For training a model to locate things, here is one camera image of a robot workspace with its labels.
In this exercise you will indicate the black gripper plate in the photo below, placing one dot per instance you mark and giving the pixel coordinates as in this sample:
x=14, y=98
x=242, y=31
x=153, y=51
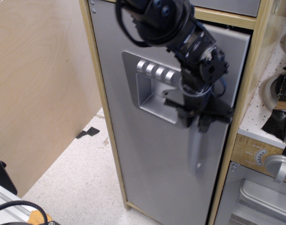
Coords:
x=190, y=104

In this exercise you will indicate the black box at left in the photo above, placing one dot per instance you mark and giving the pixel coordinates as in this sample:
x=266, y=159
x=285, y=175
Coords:
x=5, y=180

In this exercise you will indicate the aluminium extrusion rail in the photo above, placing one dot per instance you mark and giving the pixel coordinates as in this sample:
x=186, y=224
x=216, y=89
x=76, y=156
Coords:
x=14, y=213

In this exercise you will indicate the orange tape piece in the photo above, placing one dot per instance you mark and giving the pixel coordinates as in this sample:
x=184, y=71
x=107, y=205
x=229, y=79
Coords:
x=36, y=218

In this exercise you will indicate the silver oven door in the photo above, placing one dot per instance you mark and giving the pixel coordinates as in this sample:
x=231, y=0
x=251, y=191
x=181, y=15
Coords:
x=233, y=210

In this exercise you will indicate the silver fridge door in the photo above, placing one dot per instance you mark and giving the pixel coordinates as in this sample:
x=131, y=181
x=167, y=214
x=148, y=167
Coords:
x=152, y=152

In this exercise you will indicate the silver freezer door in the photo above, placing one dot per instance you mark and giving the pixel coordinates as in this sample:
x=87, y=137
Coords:
x=242, y=7

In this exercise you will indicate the wooden kitchen cabinet frame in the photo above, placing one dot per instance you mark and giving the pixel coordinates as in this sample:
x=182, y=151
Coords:
x=247, y=42

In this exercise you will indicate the silver dispenser panel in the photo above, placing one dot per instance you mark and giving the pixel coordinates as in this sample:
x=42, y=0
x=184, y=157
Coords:
x=149, y=83

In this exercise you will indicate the black tape on floor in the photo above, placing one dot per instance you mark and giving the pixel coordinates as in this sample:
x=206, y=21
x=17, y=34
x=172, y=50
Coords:
x=91, y=132

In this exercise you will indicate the plywood side board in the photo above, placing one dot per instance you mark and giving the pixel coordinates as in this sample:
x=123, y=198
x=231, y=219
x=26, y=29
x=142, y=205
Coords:
x=48, y=88

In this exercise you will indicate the silver oven knob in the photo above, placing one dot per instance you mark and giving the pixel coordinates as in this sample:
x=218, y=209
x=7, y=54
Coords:
x=276, y=166

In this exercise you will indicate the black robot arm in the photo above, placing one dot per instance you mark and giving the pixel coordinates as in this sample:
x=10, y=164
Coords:
x=172, y=24

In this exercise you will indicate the silver oven door handle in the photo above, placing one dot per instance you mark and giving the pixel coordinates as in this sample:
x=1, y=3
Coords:
x=271, y=198

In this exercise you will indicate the silver fridge door handle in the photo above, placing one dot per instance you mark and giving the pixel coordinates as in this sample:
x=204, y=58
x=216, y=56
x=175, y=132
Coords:
x=196, y=156

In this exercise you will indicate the white speckled countertop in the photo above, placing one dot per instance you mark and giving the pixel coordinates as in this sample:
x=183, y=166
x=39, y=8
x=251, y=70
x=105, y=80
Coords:
x=260, y=107

